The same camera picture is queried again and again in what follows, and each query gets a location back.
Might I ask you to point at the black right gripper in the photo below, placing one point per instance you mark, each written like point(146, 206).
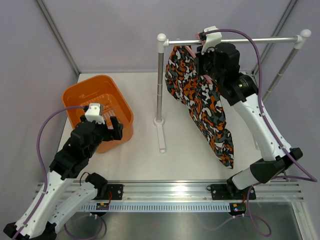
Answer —
point(199, 59)

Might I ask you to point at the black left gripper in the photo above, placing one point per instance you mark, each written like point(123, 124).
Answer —
point(117, 128)

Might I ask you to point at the camouflage patterned shorts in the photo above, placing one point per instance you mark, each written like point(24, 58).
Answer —
point(203, 101)

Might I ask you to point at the pink clothes hanger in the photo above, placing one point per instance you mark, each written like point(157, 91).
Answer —
point(191, 52)

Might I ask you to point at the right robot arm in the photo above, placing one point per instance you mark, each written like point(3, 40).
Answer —
point(221, 64)

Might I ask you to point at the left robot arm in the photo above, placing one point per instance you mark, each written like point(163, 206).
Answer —
point(45, 218)

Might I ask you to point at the orange plastic basket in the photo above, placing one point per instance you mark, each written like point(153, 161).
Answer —
point(104, 100)

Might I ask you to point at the white and silver clothes rack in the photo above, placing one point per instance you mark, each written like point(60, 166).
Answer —
point(163, 42)

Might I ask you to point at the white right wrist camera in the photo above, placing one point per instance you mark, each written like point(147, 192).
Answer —
point(210, 37)

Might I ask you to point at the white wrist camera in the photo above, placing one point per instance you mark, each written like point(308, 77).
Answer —
point(94, 113)
point(210, 37)

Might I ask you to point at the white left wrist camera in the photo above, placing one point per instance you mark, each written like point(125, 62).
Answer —
point(94, 113)

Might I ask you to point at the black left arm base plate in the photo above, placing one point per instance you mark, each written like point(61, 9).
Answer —
point(113, 191)

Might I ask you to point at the white slotted cable duct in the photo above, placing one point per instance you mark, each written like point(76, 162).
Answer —
point(157, 207)

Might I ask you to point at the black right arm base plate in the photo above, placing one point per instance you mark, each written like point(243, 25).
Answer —
point(220, 192)

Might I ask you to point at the aluminium mounting rail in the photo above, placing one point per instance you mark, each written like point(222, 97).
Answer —
point(195, 191)

